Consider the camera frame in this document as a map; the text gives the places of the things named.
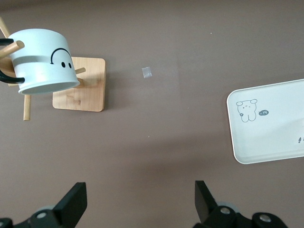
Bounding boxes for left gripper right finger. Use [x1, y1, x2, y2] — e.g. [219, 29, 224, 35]
[193, 180, 288, 228]

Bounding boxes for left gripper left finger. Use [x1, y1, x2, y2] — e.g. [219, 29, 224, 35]
[0, 182, 88, 228]

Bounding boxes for white smiley cup black handle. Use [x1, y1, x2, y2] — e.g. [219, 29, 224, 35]
[0, 28, 80, 95]

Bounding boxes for cream tray with rabbit print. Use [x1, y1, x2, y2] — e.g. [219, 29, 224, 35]
[226, 79, 304, 165]

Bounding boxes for wooden mug rack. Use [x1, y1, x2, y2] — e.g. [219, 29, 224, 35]
[0, 16, 107, 122]

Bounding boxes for small clear tape piece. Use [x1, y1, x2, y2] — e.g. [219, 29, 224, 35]
[142, 66, 153, 79]

